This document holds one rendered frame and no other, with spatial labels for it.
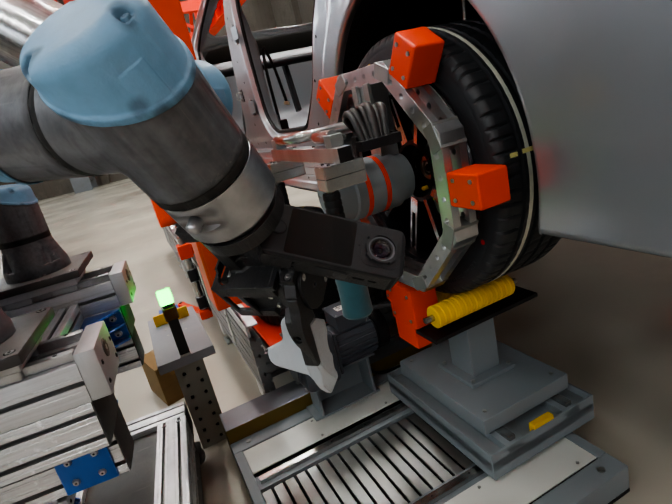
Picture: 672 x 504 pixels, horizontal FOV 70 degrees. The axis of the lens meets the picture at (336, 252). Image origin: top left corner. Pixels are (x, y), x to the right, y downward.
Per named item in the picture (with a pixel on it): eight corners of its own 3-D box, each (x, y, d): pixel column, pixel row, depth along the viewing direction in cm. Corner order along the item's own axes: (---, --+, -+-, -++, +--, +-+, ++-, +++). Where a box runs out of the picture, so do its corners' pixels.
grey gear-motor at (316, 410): (426, 384, 166) (408, 292, 156) (318, 439, 151) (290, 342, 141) (398, 363, 182) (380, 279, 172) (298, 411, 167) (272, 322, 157)
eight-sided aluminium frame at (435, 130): (490, 302, 105) (453, 38, 89) (466, 313, 103) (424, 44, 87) (370, 255, 153) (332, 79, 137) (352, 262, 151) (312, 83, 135)
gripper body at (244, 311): (265, 253, 49) (196, 175, 40) (343, 248, 45) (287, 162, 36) (244, 322, 45) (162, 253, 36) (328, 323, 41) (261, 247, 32)
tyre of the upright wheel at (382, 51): (386, 88, 161) (451, 273, 161) (323, 103, 152) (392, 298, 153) (524, -49, 99) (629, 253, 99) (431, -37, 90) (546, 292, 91)
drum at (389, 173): (422, 205, 117) (412, 147, 113) (346, 231, 109) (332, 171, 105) (392, 200, 129) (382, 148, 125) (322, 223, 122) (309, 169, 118)
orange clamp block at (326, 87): (357, 94, 130) (342, 73, 134) (331, 100, 127) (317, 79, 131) (353, 114, 136) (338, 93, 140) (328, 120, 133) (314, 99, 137)
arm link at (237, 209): (262, 119, 33) (227, 215, 29) (291, 164, 36) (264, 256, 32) (176, 135, 36) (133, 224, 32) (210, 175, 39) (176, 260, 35)
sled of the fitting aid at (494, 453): (594, 420, 132) (592, 391, 130) (495, 484, 120) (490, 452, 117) (473, 353, 177) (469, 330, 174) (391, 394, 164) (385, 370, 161)
